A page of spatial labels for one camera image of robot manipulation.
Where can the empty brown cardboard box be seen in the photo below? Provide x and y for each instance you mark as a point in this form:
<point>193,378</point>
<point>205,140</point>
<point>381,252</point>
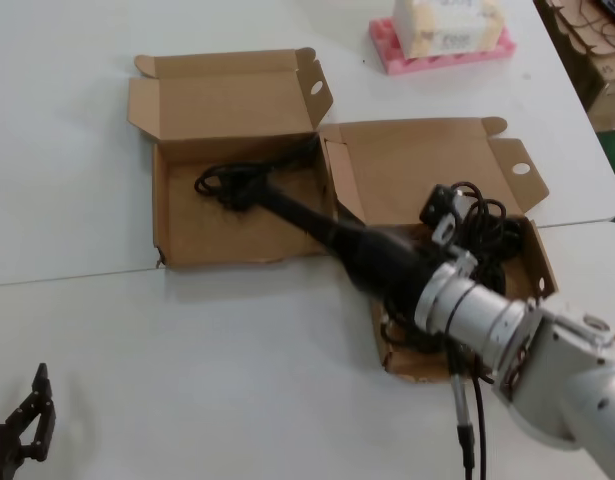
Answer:
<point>227,100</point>

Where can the pink foam tray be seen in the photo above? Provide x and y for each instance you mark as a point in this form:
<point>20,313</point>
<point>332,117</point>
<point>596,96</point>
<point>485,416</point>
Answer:
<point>437,65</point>

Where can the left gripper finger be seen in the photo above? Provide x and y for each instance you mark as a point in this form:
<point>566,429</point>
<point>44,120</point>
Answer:
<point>37,410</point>

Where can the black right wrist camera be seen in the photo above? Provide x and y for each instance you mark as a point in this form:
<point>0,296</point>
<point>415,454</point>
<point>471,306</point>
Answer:
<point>434,202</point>

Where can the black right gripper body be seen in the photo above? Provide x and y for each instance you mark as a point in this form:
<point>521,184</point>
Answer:
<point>387,265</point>

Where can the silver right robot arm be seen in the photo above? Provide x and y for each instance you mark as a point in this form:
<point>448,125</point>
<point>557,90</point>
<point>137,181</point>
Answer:
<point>487,310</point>

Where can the silver camera mounting bracket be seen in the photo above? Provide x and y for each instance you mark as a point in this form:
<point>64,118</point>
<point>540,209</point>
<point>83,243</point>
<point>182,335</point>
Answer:
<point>444,227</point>

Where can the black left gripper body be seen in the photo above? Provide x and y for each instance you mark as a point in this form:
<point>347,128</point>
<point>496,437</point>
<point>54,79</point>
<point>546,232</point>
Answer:
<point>2,450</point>

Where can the white taped foam package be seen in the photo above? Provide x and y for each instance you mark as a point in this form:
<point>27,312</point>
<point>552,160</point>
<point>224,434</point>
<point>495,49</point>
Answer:
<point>437,30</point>

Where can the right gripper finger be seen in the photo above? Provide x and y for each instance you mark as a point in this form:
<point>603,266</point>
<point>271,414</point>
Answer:
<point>302,206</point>
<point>307,225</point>

